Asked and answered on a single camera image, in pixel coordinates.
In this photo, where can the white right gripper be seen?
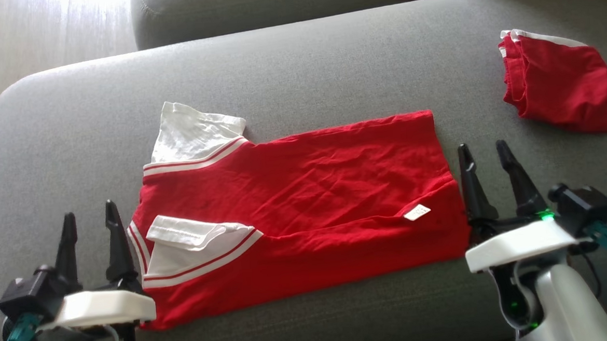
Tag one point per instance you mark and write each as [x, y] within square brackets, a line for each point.
[525, 242]

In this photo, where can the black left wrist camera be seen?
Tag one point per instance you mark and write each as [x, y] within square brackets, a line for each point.
[29, 296]

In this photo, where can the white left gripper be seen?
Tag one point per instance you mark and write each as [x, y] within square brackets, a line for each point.
[103, 308]

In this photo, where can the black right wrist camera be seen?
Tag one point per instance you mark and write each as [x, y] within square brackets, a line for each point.
[583, 208]

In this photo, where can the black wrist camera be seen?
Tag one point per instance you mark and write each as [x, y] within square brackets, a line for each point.
[29, 296]
[583, 208]

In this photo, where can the grey sofa cushion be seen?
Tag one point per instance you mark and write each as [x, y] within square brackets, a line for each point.
[274, 8]

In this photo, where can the red jersey with white sleeves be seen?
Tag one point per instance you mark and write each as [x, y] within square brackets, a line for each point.
[310, 201]

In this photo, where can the red shorts with white stripes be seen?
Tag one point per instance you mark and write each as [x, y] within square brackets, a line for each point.
[564, 84]

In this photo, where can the large grey sofa seat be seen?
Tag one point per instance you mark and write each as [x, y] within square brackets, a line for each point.
[278, 78]

